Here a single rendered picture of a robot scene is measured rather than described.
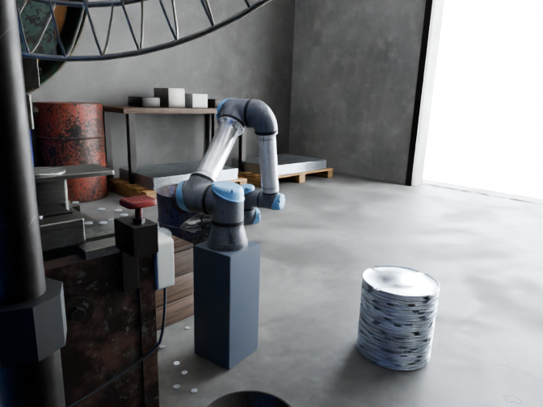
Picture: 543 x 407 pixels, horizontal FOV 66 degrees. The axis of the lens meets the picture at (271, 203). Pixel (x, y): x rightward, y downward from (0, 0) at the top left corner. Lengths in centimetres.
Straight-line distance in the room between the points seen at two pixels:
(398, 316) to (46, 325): 146
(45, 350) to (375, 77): 550
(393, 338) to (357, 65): 457
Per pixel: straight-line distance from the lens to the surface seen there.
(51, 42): 104
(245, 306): 163
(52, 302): 33
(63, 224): 104
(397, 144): 550
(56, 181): 121
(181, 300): 197
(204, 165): 163
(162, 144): 522
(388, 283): 172
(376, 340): 174
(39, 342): 34
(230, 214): 150
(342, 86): 597
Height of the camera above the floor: 99
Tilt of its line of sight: 14 degrees down
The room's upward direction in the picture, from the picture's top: 2 degrees clockwise
